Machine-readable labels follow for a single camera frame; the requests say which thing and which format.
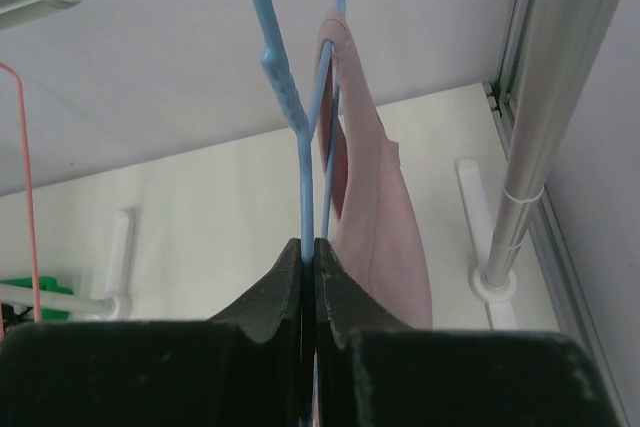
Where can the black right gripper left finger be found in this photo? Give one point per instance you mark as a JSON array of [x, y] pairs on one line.
[[241, 367]]

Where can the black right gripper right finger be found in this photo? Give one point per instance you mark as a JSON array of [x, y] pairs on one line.
[[376, 371]]

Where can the mauve tank top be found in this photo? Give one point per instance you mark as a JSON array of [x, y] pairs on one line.
[[378, 240]]

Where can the blue wire hanger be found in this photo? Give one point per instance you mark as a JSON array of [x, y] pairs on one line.
[[303, 122]]

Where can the pink wire hanger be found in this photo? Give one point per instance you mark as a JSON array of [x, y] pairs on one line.
[[36, 296]]

